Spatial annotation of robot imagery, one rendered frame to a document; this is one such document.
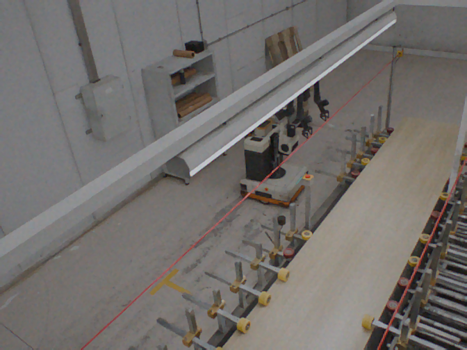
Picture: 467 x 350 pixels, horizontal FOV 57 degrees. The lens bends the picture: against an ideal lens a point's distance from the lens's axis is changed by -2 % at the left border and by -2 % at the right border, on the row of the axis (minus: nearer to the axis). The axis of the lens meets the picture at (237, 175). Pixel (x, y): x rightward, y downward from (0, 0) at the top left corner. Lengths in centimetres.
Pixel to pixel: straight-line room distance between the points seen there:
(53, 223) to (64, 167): 378
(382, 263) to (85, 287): 293
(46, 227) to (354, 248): 252
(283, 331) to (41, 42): 344
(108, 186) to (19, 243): 31
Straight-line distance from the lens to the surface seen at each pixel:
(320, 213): 404
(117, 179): 141
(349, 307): 300
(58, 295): 485
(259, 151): 501
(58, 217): 132
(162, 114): 557
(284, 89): 214
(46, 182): 499
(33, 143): 480
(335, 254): 334
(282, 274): 309
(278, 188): 514
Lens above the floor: 316
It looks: 32 degrees down
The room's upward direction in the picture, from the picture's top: 6 degrees counter-clockwise
